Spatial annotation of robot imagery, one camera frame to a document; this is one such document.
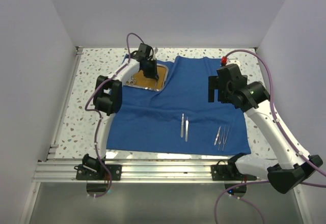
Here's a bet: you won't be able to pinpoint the steel instrument tray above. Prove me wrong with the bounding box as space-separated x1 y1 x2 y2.
125 64 169 92

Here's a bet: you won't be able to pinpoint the long steel scalpel handle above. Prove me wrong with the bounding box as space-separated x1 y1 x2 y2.
185 117 189 142

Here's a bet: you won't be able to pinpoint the blue surgical cloth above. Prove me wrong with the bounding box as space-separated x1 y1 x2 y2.
106 56 251 155

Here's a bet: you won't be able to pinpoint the thin steel tweezers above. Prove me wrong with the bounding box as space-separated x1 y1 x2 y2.
222 126 230 151
218 131 225 150

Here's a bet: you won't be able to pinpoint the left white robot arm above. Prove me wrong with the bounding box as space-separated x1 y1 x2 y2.
76 43 159 181

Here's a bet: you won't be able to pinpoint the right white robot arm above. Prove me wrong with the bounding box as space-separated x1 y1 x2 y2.
208 64 323 194

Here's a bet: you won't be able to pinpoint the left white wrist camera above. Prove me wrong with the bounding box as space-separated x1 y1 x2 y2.
152 47 158 60

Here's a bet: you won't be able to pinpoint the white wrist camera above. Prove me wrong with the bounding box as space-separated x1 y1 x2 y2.
152 47 158 60
221 56 241 67

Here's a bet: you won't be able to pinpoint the steel ring-handled scissors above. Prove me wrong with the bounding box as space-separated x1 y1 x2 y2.
126 77 136 86

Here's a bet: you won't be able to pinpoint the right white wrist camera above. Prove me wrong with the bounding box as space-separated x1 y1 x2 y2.
221 56 241 67

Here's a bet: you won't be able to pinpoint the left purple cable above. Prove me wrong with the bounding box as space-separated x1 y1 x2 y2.
85 32 146 199

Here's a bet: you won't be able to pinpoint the purple cable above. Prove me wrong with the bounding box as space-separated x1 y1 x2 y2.
85 32 146 199
213 49 326 224

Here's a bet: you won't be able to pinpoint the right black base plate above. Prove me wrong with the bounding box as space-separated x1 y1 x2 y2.
210 160 257 182

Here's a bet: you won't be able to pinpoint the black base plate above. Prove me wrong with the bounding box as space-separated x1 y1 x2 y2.
210 160 257 182
74 164 122 181

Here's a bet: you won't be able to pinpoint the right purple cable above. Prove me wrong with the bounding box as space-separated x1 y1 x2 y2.
213 49 326 224

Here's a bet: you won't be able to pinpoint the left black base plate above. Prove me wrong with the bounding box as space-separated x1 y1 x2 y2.
74 164 122 181

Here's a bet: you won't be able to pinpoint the aluminium left side rail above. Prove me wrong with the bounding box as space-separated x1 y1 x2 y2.
45 46 84 161

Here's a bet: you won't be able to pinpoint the aluminium rail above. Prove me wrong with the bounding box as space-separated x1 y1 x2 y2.
45 46 84 161
33 157 301 184

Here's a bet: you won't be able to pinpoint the aluminium front rail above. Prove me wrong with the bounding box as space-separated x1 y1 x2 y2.
33 157 301 184

